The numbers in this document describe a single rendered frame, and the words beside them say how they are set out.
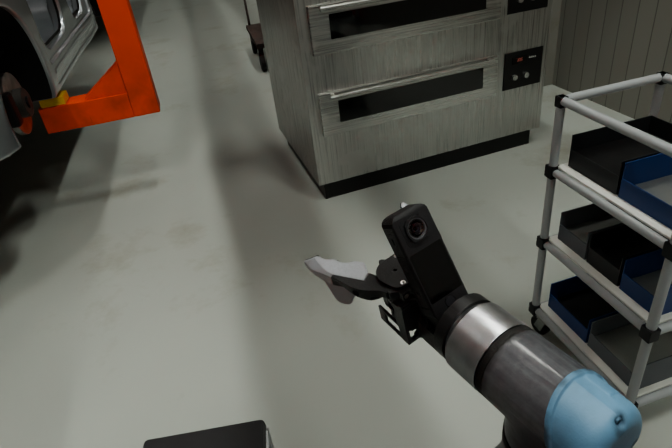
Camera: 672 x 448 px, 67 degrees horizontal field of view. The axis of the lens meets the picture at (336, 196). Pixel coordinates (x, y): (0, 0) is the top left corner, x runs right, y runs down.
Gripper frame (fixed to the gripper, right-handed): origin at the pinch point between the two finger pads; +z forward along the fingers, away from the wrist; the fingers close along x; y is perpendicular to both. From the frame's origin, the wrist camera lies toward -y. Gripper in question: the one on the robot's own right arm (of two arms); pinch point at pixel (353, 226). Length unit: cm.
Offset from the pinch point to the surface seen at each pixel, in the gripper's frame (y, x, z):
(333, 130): 90, 89, 184
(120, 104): 62, 0, 287
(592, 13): 104, 321, 191
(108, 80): 47, 0, 289
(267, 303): 126, 8, 131
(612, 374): 121, 82, 10
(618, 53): 125, 311, 161
